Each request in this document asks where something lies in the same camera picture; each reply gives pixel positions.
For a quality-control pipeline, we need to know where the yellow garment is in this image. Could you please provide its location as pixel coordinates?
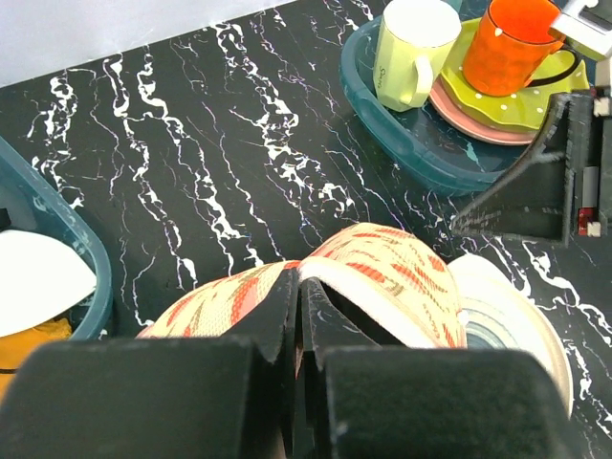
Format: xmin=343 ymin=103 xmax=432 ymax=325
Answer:
xmin=0 ymin=318 xmax=72 ymax=397

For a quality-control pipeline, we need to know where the cream ringed ceramic plate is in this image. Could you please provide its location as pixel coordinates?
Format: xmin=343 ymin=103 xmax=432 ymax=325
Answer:
xmin=448 ymin=254 xmax=575 ymax=414

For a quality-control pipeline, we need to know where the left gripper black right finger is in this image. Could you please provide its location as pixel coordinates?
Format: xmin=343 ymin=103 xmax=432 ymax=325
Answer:
xmin=300 ymin=278 xmax=581 ymax=458

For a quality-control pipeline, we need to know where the floral mesh laundry bag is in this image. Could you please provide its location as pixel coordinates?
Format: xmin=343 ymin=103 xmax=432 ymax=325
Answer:
xmin=140 ymin=223 xmax=468 ymax=348

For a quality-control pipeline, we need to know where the white bra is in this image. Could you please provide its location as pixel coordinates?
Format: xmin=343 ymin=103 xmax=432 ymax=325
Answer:
xmin=1 ymin=229 xmax=97 ymax=337

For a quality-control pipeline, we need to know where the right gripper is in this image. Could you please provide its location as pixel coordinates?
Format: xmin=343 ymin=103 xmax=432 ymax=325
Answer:
xmin=451 ymin=86 xmax=611 ymax=245

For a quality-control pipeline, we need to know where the pink plate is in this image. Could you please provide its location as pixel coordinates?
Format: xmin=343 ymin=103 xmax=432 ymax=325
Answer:
xmin=429 ymin=81 xmax=536 ymax=146

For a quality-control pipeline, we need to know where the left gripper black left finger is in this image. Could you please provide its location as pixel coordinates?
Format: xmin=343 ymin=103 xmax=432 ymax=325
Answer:
xmin=1 ymin=270 xmax=298 ymax=458

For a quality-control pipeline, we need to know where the orange mug black handle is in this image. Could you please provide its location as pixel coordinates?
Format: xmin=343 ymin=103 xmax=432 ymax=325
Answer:
xmin=463 ymin=0 xmax=581 ymax=97

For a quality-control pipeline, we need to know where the pale yellow mug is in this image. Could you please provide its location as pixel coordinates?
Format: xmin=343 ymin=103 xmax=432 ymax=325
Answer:
xmin=373 ymin=0 xmax=462 ymax=112

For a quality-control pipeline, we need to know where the teal plastic bin right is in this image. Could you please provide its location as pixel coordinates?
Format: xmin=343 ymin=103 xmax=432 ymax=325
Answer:
xmin=339 ymin=15 xmax=525 ymax=196

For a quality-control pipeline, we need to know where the teal plastic bin left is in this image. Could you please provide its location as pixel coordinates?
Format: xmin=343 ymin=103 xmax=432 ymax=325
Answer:
xmin=1 ymin=141 xmax=113 ymax=339

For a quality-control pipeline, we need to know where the green polka dot plate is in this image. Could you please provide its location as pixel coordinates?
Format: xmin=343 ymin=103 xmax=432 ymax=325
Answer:
xmin=440 ymin=19 xmax=589 ymax=132

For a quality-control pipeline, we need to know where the teal plastic bin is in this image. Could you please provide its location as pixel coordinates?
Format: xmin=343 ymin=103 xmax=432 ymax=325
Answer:
xmin=1 ymin=141 xmax=113 ymax=339
xmin=339 ymin=15 xmax=525 ymax=196

